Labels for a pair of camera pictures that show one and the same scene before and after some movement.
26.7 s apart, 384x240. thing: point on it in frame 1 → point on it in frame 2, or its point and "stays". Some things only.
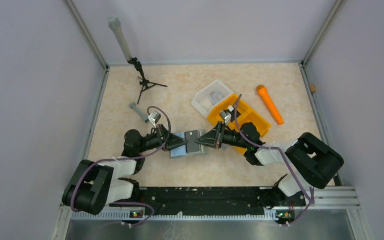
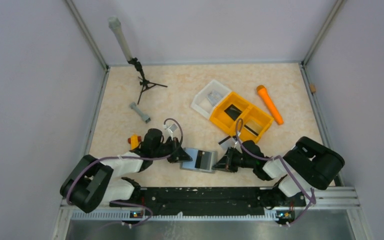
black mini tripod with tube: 115,21 stays
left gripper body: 158,142 → 171,147
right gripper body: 231,137 → 240,161
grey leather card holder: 183,151 → 190,165
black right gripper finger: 214,136 → 226,161
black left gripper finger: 174,140 → 183,155
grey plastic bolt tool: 133,105 stays
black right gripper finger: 211,142 → 222,165
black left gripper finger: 176,142 → 182,156
